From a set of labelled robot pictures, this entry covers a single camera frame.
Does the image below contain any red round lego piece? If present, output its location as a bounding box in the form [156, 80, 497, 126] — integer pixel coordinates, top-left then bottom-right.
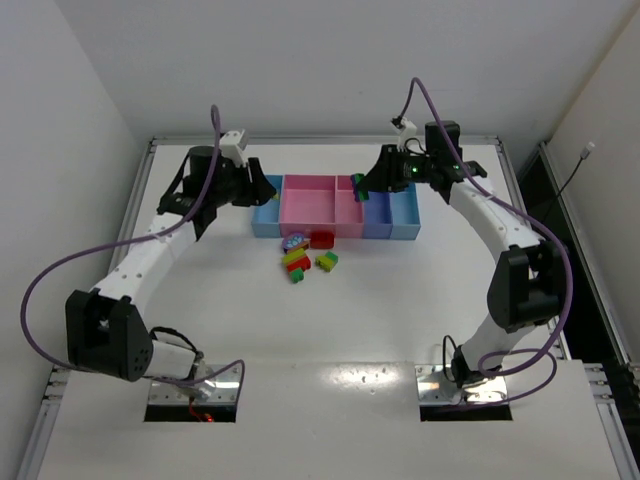
[309, 230, 335, 250]

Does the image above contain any yellow lego brick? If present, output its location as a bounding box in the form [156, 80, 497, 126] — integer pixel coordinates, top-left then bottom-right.
[315, 255, 335, 273]

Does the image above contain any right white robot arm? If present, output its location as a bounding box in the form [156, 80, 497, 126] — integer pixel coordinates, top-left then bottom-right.
[351, 117, 566, 387]

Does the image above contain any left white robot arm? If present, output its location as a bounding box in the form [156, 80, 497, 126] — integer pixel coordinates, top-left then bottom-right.
[65, 146, 276, 383]

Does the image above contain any left light blue bin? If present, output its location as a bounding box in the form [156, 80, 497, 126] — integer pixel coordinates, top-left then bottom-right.
[251, 175, 284, 238]

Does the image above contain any light blue bin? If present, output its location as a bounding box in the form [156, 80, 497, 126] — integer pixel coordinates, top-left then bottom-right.
[389, 184, 421, 240]
[251, 175, 284, 238]

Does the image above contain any periwinkle blue bin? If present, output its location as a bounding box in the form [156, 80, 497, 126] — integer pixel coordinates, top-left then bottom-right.
[363, 192, 392, 240]

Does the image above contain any right light blue bin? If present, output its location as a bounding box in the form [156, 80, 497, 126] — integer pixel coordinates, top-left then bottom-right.
[389, 184, 421, 240]

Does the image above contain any pink divided tray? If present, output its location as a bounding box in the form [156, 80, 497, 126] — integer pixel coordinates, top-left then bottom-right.
[279, 174, 364, 238]

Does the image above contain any purple flower lego piece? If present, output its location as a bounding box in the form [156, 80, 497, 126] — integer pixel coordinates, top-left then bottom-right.
[282, 232, 309, 254]

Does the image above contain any multicolour stacked lego block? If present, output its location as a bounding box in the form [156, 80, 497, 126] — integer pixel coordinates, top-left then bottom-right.
[282, 249, 311, 273]

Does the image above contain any small green lego brick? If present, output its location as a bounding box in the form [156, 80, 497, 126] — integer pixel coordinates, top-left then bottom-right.
[289, 268, 304, 284]

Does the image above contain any white front board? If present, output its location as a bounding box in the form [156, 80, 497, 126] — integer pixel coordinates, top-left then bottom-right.
[39, 362, 618, 479]

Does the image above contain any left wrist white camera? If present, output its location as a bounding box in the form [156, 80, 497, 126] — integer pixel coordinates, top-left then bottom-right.
[220, 129, 249, 168]

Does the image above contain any wrist white camera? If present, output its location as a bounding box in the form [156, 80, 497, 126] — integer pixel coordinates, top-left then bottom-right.
[220, 129, 249, 168]
[391, 116, 417, 151]

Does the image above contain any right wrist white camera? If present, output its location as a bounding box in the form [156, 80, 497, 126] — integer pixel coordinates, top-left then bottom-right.
[391, 116, 417, 151]

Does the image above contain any black wall cable with plug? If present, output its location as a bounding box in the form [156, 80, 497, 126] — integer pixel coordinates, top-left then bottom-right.
[547, 141, 596, 202]

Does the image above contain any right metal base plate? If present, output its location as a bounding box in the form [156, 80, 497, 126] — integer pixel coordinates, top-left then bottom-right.
[415, 364, 508, 407]

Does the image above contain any metal base plate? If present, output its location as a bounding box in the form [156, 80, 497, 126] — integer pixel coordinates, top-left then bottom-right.
[147, 363, 243, 407]
[415, 364, 508, 407]

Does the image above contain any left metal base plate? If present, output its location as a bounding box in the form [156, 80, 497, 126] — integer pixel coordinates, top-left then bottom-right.
[147, 363, 243, 407]

